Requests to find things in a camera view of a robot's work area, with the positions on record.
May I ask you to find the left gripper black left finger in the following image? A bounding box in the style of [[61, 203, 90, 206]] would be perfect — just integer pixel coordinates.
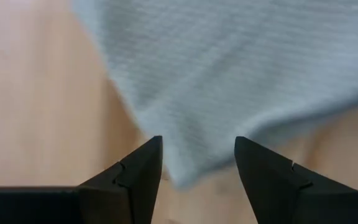
[[0, 135, 163, 224]]

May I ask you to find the grey waffle microfiber towel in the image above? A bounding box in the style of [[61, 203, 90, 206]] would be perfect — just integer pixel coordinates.
[[71, 0, 358, 190]]

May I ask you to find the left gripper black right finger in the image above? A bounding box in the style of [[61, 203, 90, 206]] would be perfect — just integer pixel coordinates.
[[234, 136, 358, 224]]

